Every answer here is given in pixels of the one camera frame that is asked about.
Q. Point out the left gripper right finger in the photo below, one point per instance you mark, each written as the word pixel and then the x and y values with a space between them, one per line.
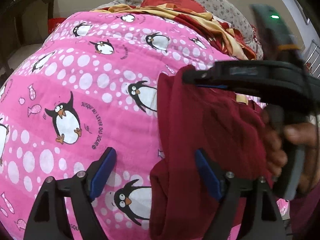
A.
pixel 261 218

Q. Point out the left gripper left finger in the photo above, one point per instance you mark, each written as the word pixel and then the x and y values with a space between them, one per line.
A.
pixel 48 218

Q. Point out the dark red garment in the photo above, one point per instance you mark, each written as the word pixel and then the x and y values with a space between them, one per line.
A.
pixel 190 118

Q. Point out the person's right hand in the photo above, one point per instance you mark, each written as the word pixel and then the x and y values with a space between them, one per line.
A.
pixel 292 146

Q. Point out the red and yellow blanket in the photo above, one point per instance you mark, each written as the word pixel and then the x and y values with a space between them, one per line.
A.
pixel 226 40

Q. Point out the pink penguin bedspread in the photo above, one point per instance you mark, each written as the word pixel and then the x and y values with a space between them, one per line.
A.
pixel 93 85

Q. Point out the dark wooden side table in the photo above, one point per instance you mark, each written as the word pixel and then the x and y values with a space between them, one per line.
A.
pixel 23 22

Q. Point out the red plastic bucket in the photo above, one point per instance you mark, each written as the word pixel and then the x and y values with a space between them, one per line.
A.
pixel 53 23

